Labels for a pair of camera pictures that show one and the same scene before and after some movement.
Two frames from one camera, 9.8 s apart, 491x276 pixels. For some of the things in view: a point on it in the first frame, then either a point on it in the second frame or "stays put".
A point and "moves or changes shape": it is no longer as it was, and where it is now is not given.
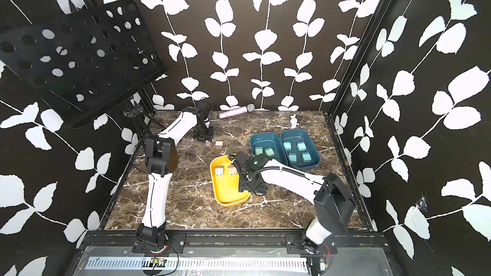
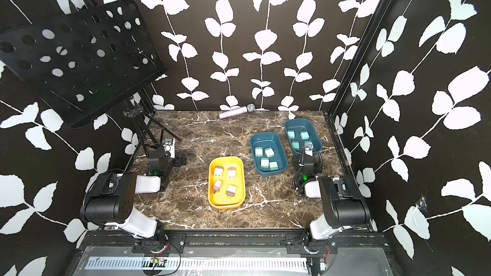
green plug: x=306 y=157 moves or changes shape
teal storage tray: x=300 y=149 moves or changes shape
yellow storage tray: x=226 y=183 moves or changes shape
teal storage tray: x=265 y=140 stays put
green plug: x=293 y=158 to x=295 y=145
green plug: x=269 y=151 stays put
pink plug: x=232 y=170 stays put
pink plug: x=218 y=170 stays put
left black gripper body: x=202 y=133 to x=174 y=162
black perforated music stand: x=81 y=62 stays put
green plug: x=287 y=145 to x=291 y=134
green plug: x=301 y=145 to x=304 y=135
